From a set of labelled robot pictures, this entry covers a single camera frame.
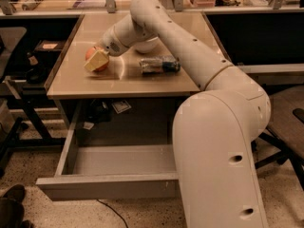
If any dark shoe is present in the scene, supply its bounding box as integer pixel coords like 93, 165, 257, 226
0, 184, 33, 228

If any red apple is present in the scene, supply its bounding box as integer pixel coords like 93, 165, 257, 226
85, 46, 110, 73

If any crushed silver blue can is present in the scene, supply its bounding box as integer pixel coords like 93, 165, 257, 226
139, 55, 181, 74

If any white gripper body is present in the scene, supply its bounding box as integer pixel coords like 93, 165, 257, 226
96, 26, 129, 56

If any white bowl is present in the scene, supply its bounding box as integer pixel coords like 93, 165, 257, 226
133, 37, 159, 54

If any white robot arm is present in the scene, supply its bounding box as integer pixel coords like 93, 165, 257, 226
85, 0, 271, 228

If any black floor cable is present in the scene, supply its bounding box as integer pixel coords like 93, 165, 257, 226
96, 199, 130, 228

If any grey cabinet desk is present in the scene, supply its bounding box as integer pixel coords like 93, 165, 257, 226
44, 11, 245, 128

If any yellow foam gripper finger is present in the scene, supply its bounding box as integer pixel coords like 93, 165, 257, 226
83, 48, 110, 73

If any grey open drawer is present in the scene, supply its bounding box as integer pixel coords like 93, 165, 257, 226
37, 107, 179, 200

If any black office chair right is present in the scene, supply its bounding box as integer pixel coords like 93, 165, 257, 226
255, 85, 304, 190

